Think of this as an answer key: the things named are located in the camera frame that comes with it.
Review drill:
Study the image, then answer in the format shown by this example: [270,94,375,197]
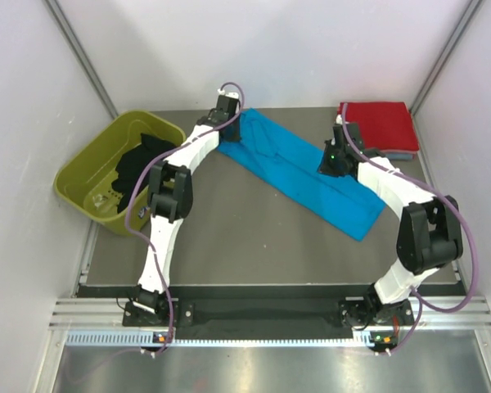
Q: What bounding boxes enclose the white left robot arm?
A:
[123,88,241,328]

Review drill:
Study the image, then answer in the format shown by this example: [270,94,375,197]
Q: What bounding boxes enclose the blue t shirt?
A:
[218,109,385,242]

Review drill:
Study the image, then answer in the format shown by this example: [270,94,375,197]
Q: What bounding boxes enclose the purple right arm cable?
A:
[341,102,480,356]

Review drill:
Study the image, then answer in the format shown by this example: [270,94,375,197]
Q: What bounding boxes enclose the left corner aluminium post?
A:
[42,0,119,119]

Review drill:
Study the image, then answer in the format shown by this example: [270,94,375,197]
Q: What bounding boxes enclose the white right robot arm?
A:
[318,116,463,326]

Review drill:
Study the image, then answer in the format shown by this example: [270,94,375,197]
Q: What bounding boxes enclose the corner aluminium post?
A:
[42,0,119,119]
[409,0,484,116]

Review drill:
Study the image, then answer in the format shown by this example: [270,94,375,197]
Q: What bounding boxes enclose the red folded t shirt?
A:
[337,102,420,156]

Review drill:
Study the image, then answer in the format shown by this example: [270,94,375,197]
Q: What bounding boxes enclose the black t shirt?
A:
[111,133,175,213]

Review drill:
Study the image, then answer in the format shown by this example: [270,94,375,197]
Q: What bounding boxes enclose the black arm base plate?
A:
[123,297,412,330]

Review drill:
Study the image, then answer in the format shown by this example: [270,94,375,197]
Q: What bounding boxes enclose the olive green plastic bin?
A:
[54,110,186,236]

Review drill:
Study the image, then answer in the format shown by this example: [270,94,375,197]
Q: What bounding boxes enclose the right corner aluminium post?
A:
[409,0,484,116]

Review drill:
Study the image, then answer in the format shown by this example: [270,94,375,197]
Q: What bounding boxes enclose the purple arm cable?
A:
[124,81,246,356]
[341,102,480,356]

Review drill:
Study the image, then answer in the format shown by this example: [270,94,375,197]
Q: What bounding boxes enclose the white slotted cable duct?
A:
[65,330,396,348]

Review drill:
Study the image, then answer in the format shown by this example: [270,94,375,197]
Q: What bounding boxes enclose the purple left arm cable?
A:
[124,81,246,356]

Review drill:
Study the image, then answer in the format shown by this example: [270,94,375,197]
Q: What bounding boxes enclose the aluminium frame rail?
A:
[34,297,491,392]

